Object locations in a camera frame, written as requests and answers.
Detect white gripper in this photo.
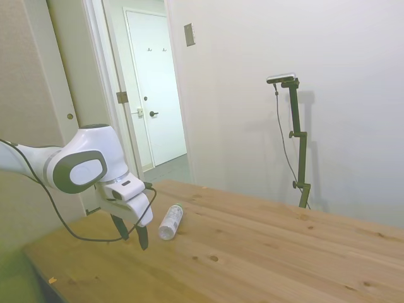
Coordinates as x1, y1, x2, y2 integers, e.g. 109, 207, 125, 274
95, 182, 154, 251

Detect clear green-capped water bottle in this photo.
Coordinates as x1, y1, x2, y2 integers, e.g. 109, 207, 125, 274
157, 203, 184, 241

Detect white room door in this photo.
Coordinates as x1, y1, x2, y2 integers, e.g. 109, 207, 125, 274
124, 9, 187, 169

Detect beige closet door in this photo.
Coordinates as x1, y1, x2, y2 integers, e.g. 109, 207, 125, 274
0, 0, 83, 228

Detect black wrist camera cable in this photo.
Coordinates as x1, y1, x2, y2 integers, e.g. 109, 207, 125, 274
0, 138, 158, 244

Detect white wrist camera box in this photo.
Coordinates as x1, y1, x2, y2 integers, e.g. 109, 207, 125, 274
105, 176, 146, 202

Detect black jointed camera stand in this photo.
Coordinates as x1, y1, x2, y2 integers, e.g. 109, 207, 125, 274
280, 78, 312, 209

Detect grey wall plate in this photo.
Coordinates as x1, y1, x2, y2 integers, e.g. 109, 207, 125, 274
184, 22, 197, 48

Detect grey camera on stand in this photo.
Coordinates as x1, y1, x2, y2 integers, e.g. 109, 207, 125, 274
266, 72, 298, 85

